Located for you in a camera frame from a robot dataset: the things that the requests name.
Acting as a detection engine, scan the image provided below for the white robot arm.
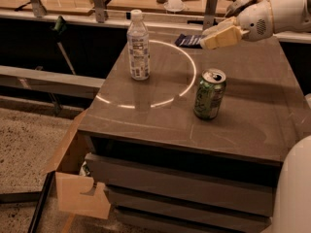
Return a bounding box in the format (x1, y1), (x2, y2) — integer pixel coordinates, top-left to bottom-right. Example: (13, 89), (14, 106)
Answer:
(200, 0), (311, 233)

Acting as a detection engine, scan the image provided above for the clear plastic water bottle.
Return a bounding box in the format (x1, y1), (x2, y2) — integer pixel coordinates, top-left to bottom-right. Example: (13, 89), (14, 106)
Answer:
(127, 10), (150, 81)

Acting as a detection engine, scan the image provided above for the dark blue rxbar wrapper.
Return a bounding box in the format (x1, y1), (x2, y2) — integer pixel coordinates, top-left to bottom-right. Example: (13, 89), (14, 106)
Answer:
(175, 34), (202, 49)

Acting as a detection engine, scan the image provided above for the grey drawer cabinet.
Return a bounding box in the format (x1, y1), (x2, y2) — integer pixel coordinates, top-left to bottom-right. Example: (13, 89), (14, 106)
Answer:
(79, 30), (310, 233)

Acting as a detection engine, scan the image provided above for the grey power strip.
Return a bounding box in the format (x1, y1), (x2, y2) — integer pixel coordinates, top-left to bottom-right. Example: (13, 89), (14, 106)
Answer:
(225, 0), (258, 17)

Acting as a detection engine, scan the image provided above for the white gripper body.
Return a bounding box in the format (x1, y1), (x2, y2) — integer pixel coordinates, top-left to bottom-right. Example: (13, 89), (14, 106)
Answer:
(237, 0), (273, 42)

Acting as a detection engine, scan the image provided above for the cardboard box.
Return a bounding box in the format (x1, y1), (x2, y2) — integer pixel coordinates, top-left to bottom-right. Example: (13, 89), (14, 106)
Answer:
(44, 111), (111, 219)

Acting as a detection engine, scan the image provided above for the green soda can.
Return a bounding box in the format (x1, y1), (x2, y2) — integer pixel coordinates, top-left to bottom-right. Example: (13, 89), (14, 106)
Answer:
(193, 68), (226, 119)

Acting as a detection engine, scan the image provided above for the green handled tool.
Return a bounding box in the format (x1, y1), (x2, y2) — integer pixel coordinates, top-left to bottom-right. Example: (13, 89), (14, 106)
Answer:
(52, 16), (76, 75)

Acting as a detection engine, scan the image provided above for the metal bracket post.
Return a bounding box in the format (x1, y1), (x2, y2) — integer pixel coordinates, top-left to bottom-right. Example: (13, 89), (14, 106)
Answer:
(203, 0), (218, 29)

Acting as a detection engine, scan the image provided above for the grey metal rail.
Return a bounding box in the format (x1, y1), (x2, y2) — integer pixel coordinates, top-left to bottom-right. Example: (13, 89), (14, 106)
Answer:
(0, 66), (104, 99)

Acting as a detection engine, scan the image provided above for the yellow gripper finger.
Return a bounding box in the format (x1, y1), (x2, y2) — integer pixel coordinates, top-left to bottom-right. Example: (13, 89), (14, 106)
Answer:
(203, 17), (240, 37)
(200, 25), (248, 50)

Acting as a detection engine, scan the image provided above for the white bowl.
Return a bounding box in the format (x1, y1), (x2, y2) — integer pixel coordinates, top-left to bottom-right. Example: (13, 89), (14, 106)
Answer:
(164, 0), (185, 13)

